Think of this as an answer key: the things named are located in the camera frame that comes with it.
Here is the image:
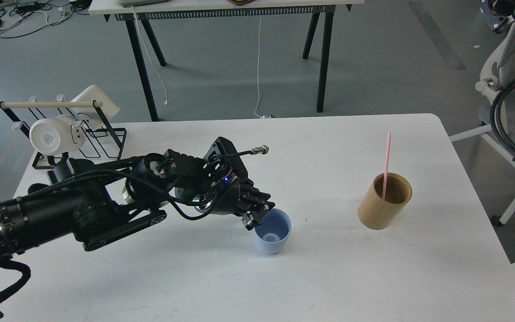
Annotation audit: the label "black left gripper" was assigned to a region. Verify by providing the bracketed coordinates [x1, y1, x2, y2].
[194, 177, 276, 231]

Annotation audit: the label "blue plastic cup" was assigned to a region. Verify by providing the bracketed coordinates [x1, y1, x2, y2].
[253, 208, 292, 255]

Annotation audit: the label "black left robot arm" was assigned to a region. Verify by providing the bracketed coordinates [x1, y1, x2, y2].
[0, 137, 274, 318]

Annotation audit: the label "wooden cylindrical holder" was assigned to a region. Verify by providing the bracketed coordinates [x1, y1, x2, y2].
[357, 173, 413, 230]

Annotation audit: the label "white square dish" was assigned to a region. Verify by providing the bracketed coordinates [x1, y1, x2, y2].
[70, 85, 120, 120]

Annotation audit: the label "white mug on rack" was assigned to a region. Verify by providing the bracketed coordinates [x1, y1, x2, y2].
[29, 114, 86, 156]

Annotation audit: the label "white background table black legs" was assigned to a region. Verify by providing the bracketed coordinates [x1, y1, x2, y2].
[89, 0, 366, 122]

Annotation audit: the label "grey office chair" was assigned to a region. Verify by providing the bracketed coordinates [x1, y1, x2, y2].
[450, 22, 515, 226]

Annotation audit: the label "white hanging cable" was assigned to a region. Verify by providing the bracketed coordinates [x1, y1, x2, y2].
[253, 15, 277, 119]

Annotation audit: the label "white cord with knot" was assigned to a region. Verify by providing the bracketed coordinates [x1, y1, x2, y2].
[131, 5, 169, 106]

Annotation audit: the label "black wire dish rack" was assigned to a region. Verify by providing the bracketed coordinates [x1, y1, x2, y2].
[0, 96, 127, 169]

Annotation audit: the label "black floor cables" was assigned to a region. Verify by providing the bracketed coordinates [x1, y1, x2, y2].
[0, 0, 90, 49]

